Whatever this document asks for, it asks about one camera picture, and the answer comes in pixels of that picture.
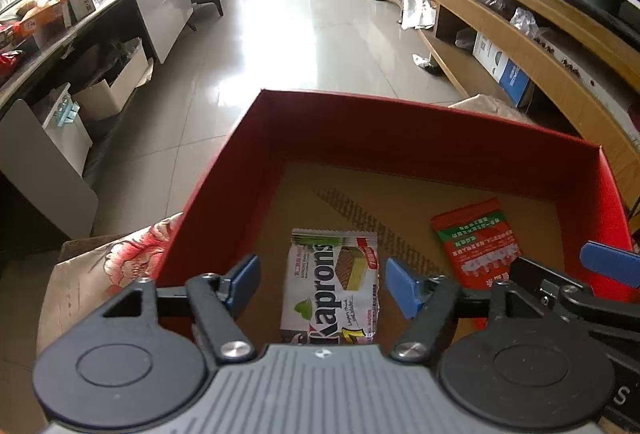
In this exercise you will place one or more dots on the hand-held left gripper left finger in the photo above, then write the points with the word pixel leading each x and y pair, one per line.
pixel 245 281

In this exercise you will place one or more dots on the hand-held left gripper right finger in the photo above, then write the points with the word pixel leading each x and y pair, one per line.
pixel 400 285

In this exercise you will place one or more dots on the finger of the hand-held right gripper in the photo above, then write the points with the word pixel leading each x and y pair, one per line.
pixel 545 276
pixel 612 266

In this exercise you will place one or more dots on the white wafer snack packet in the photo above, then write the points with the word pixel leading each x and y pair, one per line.
pixel 325 294

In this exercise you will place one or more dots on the red and green snack packet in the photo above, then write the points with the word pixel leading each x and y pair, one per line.
pixel 475 239

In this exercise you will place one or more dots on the red cardboard box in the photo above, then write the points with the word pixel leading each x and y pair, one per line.
pixel 350 134

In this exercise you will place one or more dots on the silver media player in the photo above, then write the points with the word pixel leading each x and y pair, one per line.
pixel 570 59

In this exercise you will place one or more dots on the white and blue box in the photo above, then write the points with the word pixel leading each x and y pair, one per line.
pixel 500 64

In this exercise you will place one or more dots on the crumpled wrapper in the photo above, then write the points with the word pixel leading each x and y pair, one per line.
pixel 425 64

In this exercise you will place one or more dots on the wooden television cabinet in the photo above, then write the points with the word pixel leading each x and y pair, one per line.
pixel 525 54

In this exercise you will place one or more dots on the white storage bin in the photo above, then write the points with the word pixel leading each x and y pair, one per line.
pixel 117 87

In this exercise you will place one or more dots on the large white cabinet panel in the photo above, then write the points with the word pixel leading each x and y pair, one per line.
pixel 35 164

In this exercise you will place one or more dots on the white shopping bag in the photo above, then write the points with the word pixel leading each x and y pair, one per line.
pixel 417 9

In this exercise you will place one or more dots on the white cabinet door panel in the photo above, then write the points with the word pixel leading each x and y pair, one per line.
pixel 165 9

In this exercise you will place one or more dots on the long dark counter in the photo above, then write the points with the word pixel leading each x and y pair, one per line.
pixel 60 44

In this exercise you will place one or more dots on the small white carton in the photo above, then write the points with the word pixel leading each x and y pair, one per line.
pixel 82 2

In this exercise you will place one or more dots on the orange snack carton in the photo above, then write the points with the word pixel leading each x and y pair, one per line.
pixel 37 22

